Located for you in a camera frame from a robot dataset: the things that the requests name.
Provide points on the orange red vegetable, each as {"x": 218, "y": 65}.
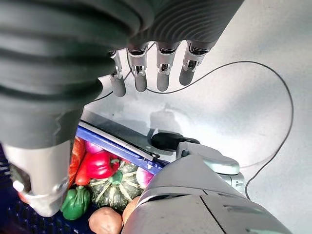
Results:
{"x": 76, "y": 156}

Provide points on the green bell pepper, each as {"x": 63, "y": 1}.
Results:
{"x": 74, "y": 203}

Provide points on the red bell pepper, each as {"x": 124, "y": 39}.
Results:
{"x": 101, "y": 164}

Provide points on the purple onion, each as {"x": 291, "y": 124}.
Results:
{"x": 92, "y": 147}
{"x": 144, "y": 177}

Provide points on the blue plastic crate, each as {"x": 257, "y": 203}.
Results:
{"x": 117, "y": 143}

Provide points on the dark robot foot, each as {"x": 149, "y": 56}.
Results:
{"x": 168, "y": 141}

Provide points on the brown potato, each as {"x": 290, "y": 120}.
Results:
{"x": 129, "y": 209}
{"x": 106, "y": 220}

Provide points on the green striped pumpkin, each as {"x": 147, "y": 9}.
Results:
{"x": 117, "y": 185}

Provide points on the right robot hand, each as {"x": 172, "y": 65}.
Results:
{"x": 61, "y": 48}

